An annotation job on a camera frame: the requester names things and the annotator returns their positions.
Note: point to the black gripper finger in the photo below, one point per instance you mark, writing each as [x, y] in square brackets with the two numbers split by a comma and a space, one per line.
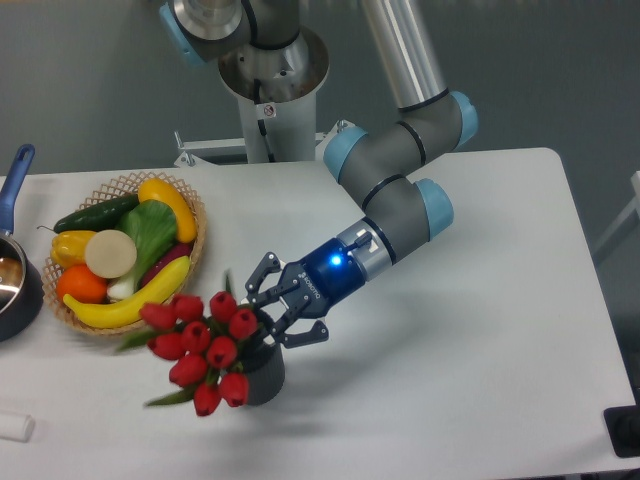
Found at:
[269, 264]
[318, 333]

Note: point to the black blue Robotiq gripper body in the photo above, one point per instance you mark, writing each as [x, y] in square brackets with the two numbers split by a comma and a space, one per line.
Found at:
[311, 286]

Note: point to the red tulip bouquet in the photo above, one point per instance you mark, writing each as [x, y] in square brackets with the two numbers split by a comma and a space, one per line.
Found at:
[204, 342]

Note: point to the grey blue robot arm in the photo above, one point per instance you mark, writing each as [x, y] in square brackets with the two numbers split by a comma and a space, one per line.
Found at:
[399, 215]

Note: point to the dark grey ribbed vase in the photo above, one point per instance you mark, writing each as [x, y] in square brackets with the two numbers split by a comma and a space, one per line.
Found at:
[263, 365]

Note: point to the purple eggplant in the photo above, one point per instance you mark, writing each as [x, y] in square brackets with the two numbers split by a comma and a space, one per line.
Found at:
[176, 251]

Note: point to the green bok choy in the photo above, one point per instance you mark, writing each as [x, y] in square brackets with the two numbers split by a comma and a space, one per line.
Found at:
[152, 226]

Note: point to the woven wicker basket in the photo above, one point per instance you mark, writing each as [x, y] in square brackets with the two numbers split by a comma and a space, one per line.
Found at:
[118, 187]

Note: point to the yellow squash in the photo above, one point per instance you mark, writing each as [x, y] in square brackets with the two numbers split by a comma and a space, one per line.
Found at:
[164, 192]

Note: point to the yellow banana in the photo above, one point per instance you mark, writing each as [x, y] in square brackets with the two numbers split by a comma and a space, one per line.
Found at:
[126, 312]

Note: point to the beige round disc vegetable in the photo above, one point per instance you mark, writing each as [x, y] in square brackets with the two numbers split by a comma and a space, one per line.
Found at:
[110, 254]

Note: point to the green cucumber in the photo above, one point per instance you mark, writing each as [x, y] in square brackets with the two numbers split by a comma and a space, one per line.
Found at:
[97, 217]

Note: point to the orange fruit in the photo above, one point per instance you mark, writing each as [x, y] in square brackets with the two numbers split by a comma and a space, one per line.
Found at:
[82, 284]

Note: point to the yellow bell pepper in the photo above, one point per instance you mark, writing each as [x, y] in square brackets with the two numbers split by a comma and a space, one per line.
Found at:
[68, 248]

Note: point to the white cylinder object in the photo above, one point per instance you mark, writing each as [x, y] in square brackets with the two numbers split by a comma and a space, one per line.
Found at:
[16, 427]

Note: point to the white furniture piece right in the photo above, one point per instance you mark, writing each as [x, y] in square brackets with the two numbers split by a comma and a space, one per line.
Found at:
[620, 228]

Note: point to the black device at edge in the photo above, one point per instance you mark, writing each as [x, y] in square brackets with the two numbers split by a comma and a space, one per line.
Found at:
[623, 429]

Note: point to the white metal mounting frame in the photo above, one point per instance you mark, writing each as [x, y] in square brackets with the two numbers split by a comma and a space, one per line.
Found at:
[234, 151]

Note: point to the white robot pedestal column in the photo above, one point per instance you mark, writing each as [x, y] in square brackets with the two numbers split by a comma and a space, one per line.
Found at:
[276, 94]

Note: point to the dark saucepan blue handle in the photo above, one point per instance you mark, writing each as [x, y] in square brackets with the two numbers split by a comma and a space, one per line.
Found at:
[21, 285]

